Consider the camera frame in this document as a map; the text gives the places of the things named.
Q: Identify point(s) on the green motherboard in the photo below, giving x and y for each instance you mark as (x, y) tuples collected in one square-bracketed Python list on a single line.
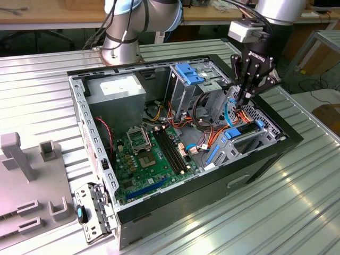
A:
[(159, 175)]

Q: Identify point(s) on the hard disk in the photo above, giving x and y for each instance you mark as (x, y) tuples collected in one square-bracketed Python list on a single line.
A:
[(233, 133)]

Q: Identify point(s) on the grey disk bay cage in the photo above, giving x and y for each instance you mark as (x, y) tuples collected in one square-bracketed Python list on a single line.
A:
[(229, 155)]

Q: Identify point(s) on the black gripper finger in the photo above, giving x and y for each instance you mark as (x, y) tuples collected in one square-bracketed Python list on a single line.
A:
[(265, 79), (243, 85)]

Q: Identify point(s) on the black RAM slot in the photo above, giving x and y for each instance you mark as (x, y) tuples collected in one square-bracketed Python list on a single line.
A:
[(175, 148), (168, 151)]

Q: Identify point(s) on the black and blue latch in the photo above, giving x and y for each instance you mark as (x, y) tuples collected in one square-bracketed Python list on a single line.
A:
[(79, 213)]

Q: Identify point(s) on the black desk device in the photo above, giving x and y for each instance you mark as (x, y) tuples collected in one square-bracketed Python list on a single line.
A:
[(324, 9)]

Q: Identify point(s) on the long wooden desk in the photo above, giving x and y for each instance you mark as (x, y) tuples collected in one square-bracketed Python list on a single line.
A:
[(47, 14)]

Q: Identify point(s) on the brown board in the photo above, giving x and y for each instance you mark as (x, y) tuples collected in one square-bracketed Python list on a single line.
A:
[(329, 117)]

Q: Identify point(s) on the hinged metal slot bracket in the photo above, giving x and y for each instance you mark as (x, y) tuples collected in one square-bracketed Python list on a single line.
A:
[(87, 191)]

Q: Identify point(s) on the metal frame table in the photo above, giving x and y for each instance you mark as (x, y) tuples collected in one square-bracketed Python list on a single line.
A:
[(332, 37)]

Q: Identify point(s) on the black open PC case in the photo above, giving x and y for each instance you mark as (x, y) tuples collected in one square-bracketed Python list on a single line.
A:
[(212, 191)]

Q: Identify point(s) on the grey parts rack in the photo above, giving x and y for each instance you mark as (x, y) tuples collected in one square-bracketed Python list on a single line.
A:
[(32, 191)]

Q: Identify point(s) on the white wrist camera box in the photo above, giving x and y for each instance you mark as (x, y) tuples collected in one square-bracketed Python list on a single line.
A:
[(241, 30)]

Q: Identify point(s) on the grey power supply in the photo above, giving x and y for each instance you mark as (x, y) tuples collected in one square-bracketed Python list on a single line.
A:
[(117, 106)]

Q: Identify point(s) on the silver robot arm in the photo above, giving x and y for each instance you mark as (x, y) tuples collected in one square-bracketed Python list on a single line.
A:
[(119, 45)]

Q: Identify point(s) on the blue expansion slot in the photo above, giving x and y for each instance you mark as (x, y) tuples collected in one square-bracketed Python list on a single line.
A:
[(146, 189)]

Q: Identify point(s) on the grey metal drive cage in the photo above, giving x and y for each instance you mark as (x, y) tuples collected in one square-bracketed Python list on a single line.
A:
[(180, 93)]

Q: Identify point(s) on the white loose plug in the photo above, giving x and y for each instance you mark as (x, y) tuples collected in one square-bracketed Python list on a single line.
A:
[(210, 166)]

